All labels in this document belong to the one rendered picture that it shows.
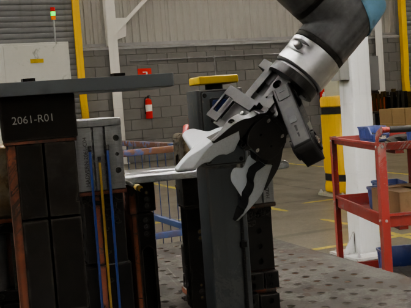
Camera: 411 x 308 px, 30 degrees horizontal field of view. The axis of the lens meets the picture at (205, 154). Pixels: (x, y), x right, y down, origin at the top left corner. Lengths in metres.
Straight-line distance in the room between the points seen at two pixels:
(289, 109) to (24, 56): 8.55
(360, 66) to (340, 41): 4.28
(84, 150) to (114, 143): 0.05
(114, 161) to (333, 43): 0.42
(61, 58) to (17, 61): 0.53
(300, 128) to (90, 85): 0.29
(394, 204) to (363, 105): 1.92
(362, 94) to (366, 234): 0.95
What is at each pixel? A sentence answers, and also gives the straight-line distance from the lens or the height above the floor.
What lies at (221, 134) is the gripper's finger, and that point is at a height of 1.08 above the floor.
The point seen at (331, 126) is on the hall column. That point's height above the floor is 0.77.
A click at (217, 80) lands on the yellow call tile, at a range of 1.12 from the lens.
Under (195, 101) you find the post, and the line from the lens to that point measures 1.12.
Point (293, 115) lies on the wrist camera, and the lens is 0.96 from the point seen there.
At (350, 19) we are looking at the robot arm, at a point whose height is 1.21.
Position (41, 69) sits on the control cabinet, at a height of 1.68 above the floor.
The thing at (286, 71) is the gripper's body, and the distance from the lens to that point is 1.00.
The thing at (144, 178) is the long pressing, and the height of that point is 1.00.
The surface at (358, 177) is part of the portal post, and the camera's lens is 5.28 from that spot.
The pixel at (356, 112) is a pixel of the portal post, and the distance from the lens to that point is 5.26.
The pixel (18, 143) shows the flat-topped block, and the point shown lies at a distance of 1.06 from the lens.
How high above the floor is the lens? 1.12
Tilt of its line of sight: 4 degrees down
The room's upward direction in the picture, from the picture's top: 4 degrees counter-clockwise
